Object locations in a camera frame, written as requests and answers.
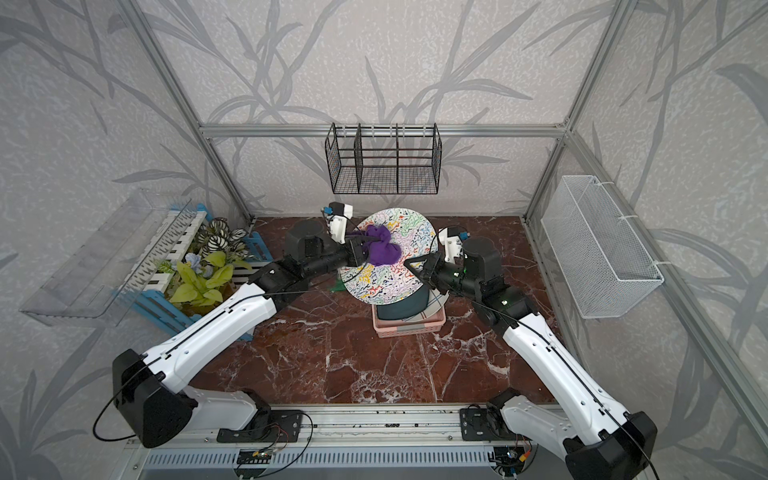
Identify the purple microfiber cloth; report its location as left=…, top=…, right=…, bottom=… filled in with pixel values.
left=365, top=225, right=402, bottom=266

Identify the dark teal square plate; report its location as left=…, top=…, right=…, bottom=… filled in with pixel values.
left=373, top=285, right=431, bottom=321

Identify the colourful squiggle round plate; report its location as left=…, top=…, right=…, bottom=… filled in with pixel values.
left=338, top=208, right=437, bottom=305

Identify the white plaid striped plate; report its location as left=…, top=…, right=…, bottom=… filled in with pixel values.
left=413, top=289, right=449, bottom=323

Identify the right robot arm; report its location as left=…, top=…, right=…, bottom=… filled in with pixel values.
left=403, top=237, right=658, bottom=479

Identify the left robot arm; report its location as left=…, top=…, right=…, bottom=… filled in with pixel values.
left=112, top=220, right=374, bottom=448

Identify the pink plastic basket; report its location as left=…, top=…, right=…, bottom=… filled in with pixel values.
left=371, top=307, right=447, bottom=338

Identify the green artificial plant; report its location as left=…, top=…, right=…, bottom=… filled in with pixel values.
left=155, top=217, right=251, bottom=315

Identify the clear acrylic shelf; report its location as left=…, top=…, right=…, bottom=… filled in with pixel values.
left=20, top=189, right=198, bottom=328

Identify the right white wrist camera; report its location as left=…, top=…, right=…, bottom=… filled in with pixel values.
left=438, top=226, right=469, bottom=264

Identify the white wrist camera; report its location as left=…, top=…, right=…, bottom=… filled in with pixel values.
left=438, top=226, right=469, bottom=264
left=322, top=201, right=353, bottom=244

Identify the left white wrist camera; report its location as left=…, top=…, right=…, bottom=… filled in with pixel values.
left=322, top=201, right=353, bottom=244

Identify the black wire wall basket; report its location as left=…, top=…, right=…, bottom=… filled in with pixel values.
left=324, top=124, right=443, bottom=195

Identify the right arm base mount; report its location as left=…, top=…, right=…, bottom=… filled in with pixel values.
left=459, top=404, right=530, bottom=442

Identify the white mesh wall basket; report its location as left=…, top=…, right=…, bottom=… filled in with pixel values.
left=542, top=175, right=665, bottom=319

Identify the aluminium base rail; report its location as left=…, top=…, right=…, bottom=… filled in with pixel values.
left=122, top=403, right=631, bottom=451

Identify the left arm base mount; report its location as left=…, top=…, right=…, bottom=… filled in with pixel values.
left=216, top=409, right=304, bottom=444

